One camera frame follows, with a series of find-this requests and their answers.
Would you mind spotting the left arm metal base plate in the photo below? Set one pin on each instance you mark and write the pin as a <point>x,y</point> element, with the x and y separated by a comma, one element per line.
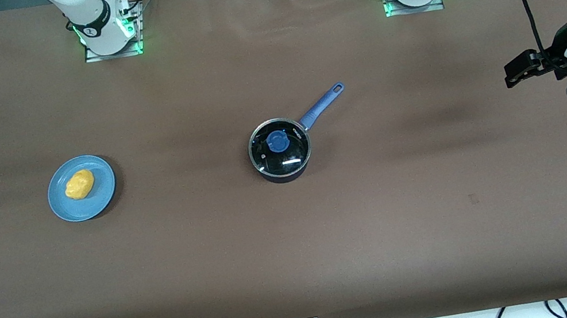
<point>437,5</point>

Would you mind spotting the yellow potato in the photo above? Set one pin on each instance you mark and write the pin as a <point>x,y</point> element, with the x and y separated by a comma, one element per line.
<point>79,184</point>

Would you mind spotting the blue round plate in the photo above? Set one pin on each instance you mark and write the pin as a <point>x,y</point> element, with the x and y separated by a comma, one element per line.
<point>100,194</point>

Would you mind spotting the glass lid with blue knob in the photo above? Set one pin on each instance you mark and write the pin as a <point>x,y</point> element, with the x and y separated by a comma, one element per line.
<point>279,148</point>

